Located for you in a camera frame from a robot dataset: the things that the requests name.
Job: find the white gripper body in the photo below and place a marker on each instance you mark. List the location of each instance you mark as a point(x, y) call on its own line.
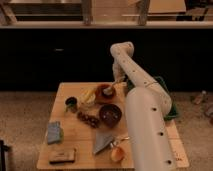
point(118, 72)

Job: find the white dish brush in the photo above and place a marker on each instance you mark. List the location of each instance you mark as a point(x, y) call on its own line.
point(109, 90)

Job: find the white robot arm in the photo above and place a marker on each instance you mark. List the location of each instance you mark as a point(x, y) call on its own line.
point(145, 107)

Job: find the red orange bowl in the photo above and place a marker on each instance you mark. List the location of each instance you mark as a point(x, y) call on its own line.
point(102, 97)

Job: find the dark brown bowl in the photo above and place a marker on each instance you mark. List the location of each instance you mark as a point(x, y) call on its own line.
point(110, 115)

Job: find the bunch of dark grapes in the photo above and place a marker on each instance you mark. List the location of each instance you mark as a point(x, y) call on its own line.
point(90, 120)

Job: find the dark green mug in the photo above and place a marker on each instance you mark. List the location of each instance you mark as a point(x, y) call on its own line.
point(71, 104)

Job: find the metal spoon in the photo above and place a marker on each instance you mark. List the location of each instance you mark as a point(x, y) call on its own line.
point(118, 141)

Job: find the green tray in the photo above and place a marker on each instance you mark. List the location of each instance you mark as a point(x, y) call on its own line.
point(173, 112)

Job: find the grey folded cloth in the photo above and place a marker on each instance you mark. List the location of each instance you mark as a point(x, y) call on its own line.
point(102, 140)

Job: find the orange fruit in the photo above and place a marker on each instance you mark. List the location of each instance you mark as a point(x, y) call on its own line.
point(117, 154)

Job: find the wooden shelf rail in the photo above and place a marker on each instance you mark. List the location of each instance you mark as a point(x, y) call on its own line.
point(195, 14)

